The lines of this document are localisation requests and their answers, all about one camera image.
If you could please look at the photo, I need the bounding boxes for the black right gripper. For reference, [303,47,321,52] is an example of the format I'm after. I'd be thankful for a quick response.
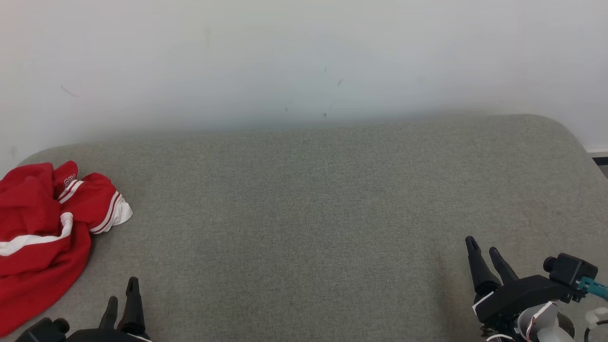
[465,236,575,333]

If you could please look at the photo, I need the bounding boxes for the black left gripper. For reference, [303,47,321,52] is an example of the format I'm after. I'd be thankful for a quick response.
[66,277,152,342]

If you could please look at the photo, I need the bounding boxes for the red Bulls 23 jersey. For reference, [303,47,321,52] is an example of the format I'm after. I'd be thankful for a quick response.
[0,172,133,336]

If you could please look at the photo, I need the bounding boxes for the grey fabric sofa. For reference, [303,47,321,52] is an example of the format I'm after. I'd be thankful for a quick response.
[14,114,608,342]

